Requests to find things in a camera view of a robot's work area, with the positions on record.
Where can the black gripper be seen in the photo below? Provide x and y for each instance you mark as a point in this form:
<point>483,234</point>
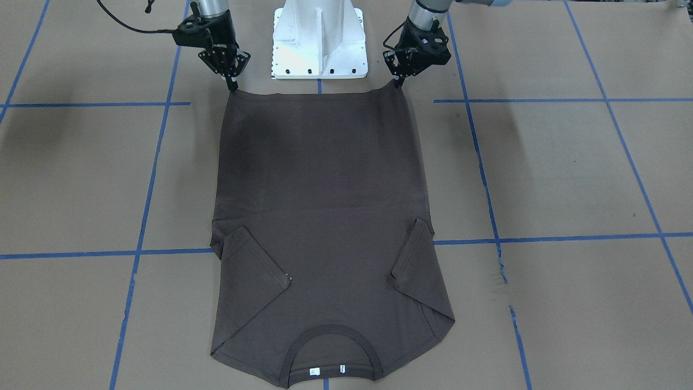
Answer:
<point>410,40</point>
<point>220,33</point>

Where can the dark brown t-shirt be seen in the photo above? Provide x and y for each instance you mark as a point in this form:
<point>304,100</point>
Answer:
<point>323,231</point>

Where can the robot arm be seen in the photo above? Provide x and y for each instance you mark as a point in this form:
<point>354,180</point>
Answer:
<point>211,9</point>
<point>422,13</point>

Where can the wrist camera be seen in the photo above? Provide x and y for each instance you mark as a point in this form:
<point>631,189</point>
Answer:
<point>192,32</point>
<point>436,48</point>

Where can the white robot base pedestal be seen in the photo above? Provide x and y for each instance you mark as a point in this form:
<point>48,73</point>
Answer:
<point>319,40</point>

